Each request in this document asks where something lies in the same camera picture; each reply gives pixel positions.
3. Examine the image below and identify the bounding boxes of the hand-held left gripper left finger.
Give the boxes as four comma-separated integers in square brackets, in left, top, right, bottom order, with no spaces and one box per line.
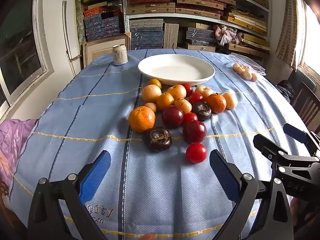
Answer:
[27,150,112,240]

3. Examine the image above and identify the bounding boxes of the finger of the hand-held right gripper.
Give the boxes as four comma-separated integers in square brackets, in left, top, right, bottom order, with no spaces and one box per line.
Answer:
[283,123,320,155]
[253,134,320,167]

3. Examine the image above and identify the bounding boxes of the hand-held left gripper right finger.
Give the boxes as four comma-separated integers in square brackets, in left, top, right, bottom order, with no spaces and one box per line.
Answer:
[209,149,294,240]

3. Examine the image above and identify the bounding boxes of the pale peach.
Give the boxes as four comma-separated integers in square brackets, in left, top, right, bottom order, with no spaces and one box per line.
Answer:
[222,91,238,110]

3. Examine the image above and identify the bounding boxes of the small orange mandarin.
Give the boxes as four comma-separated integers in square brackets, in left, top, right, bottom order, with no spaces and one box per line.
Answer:
[206,93,227,114]

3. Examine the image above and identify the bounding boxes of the dark purple mangosteen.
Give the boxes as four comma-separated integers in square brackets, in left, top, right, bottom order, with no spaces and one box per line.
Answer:
[192,102,212,121]

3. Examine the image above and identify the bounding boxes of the dark brown passion fruit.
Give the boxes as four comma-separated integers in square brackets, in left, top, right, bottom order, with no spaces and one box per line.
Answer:
[142,127,172,153]

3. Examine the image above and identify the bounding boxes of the large orange mandarin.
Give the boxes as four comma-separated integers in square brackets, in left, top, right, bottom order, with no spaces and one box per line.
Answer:
[128,106,156,133]

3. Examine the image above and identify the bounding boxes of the yellow-red apple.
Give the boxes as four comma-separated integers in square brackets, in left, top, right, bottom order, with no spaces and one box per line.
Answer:
[195,85,214,99]

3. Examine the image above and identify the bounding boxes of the orange-yellow persimmon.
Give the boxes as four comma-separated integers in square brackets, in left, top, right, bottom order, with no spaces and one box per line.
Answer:
[156,92,175,111]

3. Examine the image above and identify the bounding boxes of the tan apple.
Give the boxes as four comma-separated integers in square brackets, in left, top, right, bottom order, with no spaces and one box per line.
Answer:
[167,85,187,100]

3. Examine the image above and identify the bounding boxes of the pale beige apple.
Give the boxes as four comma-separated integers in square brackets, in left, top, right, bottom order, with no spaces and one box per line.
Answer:
[141,84,162,103]

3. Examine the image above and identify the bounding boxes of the small yellow plum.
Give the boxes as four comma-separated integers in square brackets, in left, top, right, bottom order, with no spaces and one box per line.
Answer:
[147,78,162,89]

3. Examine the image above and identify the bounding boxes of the white oval plate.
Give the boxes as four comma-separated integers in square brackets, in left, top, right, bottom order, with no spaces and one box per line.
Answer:
[138,54,216,86]

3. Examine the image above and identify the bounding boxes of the person's right hand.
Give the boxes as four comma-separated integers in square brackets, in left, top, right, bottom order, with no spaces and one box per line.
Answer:
[291,200,320,228]

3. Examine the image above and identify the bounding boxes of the dark wooden chair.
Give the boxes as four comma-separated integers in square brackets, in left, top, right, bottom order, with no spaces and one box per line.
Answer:
[291,81,320,130]

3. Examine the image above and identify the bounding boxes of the dark jacket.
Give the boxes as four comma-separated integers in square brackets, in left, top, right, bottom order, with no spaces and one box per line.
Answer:
[275,80,297,103]

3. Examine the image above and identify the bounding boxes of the blue striped tablecloth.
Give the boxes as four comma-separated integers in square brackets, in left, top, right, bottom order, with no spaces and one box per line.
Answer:
[10,49,315,240]

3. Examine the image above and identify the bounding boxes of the cluster of small beige longans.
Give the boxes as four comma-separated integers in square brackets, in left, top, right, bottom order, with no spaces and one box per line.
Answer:
[232,63,258,82]

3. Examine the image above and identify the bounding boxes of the purple floral cloth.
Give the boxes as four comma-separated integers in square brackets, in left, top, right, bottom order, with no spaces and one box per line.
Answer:
[0,119,38,188]

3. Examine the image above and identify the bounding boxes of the yellow brown printed blanket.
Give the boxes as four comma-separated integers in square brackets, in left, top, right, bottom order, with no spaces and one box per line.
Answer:
[0,152,15,230]

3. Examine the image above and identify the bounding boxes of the brick pattern curtain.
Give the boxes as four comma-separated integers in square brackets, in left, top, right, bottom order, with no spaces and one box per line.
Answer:
[275,0,307,67]

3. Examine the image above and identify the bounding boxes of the sunlit window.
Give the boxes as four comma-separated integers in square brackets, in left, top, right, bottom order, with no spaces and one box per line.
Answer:
[296,0,320,85]

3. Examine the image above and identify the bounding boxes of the pink plastic bag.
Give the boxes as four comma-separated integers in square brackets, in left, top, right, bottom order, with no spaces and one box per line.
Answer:
[213,24,243,47]

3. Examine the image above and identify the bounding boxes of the white drink can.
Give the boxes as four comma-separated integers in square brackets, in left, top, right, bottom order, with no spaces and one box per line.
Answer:
[112,44,128,66]

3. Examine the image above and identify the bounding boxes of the stack of grey-blue boxes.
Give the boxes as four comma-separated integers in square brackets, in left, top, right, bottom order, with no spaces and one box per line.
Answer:
[129,19,165,50]
[186,27,218,46]

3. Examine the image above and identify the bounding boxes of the upright tan woven boxes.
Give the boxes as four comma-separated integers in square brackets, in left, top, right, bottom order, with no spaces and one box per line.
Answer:
[164,23,180,49]

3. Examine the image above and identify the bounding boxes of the white wooden strip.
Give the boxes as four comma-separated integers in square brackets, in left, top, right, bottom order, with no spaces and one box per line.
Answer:
[62,0,75,77]

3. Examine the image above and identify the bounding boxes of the stack of blue floral boxes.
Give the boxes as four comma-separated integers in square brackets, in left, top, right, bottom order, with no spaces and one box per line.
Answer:
[84,7,123,42]

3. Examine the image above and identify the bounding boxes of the shelf of stacked boxes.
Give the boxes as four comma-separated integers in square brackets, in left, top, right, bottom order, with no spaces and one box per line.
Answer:
[126,0,272,55]

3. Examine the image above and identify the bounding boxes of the white metal shelving unit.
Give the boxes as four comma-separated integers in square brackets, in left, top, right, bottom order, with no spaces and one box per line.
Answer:
[122,0,273,53]

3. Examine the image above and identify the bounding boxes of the green marbled board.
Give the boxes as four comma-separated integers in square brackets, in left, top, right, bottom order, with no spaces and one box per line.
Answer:
[75,0,87,55]

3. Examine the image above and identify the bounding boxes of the white framed sliding window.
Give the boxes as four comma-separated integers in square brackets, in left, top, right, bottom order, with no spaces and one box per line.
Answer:
[0,0,54,108]

